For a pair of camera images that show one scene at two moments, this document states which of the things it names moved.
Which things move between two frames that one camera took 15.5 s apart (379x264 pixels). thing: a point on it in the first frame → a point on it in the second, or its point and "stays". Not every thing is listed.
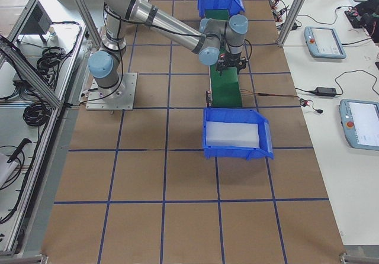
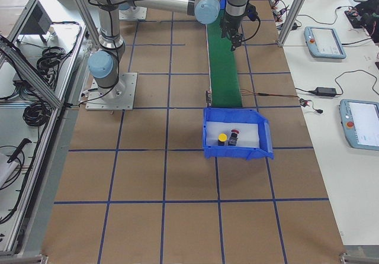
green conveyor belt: [227, 87] stays
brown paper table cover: [135, 183] stays
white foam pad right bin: [232, 134] stays
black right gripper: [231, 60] → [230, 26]
